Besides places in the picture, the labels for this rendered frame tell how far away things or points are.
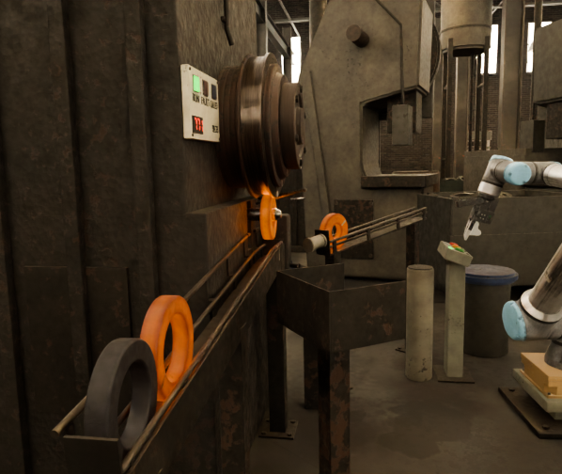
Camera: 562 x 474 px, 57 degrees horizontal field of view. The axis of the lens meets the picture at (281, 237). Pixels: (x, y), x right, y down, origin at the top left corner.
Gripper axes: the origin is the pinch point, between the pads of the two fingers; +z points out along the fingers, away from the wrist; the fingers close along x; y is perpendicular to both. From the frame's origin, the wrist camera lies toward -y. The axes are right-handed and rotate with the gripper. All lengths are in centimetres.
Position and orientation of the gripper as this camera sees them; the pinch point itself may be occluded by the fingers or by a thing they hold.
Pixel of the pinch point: (464, 236)
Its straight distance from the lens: 241.4
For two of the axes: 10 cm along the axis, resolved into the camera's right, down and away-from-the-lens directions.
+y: 9.3, 3.4, -1.1
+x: 1.6, -1.4, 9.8
